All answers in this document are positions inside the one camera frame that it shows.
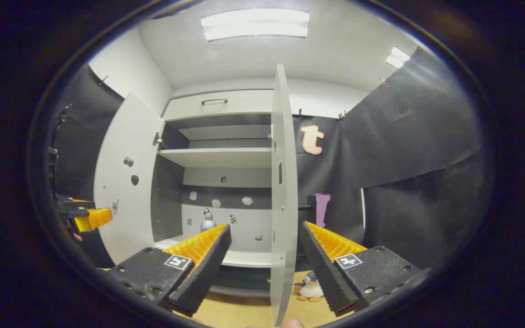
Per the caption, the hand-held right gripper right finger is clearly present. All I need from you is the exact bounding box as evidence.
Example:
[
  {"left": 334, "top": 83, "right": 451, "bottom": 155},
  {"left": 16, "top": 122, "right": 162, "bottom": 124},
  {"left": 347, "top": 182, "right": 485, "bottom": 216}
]
[{"left": 300, "top": 221, "right": 432, "bottom": 318}]

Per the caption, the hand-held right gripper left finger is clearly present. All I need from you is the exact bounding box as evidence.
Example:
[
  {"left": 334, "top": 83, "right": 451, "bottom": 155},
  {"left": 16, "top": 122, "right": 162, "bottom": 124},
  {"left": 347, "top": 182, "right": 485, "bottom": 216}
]
[{"left": 108, "top": 223, "right": 232, "bottom": 318}]

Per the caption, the white cabinet door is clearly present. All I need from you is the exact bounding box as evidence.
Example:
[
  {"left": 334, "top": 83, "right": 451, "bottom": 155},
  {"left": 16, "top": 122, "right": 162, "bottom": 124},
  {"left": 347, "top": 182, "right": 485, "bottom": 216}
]
[
  {"left": 269, "top": 64, "right": 299, "bottom": 326},
  {"left": 94, "top": 92, "right": 165, "bottom": 266}
]

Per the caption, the silver bottle with colourful label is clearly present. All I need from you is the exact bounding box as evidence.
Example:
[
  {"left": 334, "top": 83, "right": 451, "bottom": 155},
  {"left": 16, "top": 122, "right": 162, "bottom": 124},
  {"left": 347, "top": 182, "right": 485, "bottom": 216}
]
[{"left": 200, "top": 208, "right": 217, "bottom": 233}]

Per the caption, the white and grey cabinet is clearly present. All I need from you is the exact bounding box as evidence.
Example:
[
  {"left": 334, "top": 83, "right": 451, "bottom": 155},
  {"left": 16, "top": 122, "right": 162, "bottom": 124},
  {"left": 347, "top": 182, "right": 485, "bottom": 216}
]
[{"left": 151, "top": 89, "right": 274, "bottom": 299}]

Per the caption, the penguin plush toy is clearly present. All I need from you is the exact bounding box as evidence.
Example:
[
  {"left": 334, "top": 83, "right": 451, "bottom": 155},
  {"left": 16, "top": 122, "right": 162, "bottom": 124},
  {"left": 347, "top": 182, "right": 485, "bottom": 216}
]
[{"left": 293, "top": 271, "right": 324, "bottom": 302}]

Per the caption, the black stand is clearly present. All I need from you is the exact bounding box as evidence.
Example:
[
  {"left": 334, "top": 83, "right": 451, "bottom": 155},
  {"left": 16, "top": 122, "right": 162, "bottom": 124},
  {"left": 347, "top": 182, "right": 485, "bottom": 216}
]
[{"left": 48, "top": 104, "right": 72, "bottom": 183}]

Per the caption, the black backdrop cloth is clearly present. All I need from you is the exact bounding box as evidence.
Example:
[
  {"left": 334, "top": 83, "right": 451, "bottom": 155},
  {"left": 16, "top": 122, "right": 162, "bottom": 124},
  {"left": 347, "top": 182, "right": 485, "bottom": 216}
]
[{"left": 48, "top": 48, "right": 486, "bottom": 274}]

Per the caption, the small ceiling light panel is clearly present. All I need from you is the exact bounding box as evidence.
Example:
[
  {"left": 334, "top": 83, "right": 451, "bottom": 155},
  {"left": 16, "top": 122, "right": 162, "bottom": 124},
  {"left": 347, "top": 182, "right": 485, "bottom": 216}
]
[{"left": 386, "top": 46, "right": 410, "bottom": 69}]

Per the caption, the large ceiling light panel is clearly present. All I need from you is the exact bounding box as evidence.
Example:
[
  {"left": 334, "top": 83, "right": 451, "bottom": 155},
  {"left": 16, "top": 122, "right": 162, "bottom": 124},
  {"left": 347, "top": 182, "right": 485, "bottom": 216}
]
[{"left": 201, "top": 8, "right": 310, "bottom": 42}]

